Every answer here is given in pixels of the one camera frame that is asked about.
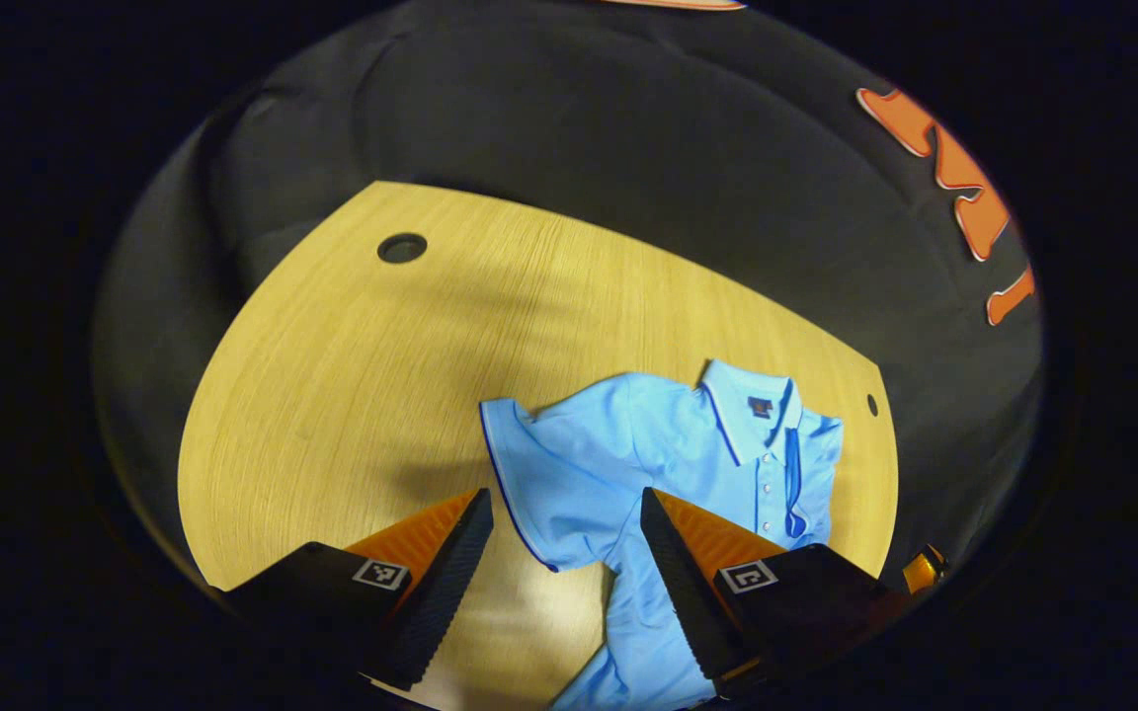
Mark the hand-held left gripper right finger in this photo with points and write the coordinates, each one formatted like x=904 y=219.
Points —
x=683 y=583

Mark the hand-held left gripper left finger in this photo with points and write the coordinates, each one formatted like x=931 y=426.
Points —
x=446 y=583

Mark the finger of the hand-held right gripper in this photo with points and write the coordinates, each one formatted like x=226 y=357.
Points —
x=925 y=571

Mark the light blue T-shirt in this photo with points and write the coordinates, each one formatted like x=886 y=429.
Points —
x=628 y=464

